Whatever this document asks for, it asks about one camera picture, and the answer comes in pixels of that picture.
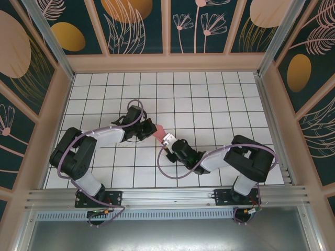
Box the pink cloth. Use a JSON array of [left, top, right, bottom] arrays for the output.
[[153, 124, 167, 144]]

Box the grey metal sheet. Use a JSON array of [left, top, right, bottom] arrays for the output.
[[15, 219, 324, 251]]

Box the small controller board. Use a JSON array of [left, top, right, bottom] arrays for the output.
[[87, 208, 114, 218], [234, 207, 263, 223]]

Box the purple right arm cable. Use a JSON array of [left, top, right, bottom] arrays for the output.
[[158, 144, 278, 225]]

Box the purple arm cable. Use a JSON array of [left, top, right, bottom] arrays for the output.
[[158, 144, 278, 225], [57, 99, 146, 227]]

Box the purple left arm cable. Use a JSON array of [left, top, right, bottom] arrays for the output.
[[57, 99, 146, 227]]

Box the aluminium mounting rail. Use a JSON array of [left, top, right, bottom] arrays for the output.
[[25, 185, 314, 211]]

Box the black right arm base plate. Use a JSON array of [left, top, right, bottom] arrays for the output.
[[214, 188, 262, 207]]

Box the grey slotted cable duct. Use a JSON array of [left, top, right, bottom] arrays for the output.
[[36, 210, 236, 221]]

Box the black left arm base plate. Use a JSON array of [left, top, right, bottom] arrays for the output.
[[75, 190, 123, 209]]

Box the aluminium side rail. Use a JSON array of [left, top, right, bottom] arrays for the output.
[[255, 74, 298, 185]]

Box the aluminium frame post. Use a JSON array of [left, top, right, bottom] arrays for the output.
[[257, 0, 306, 77], [20, 0, 76, 80]]

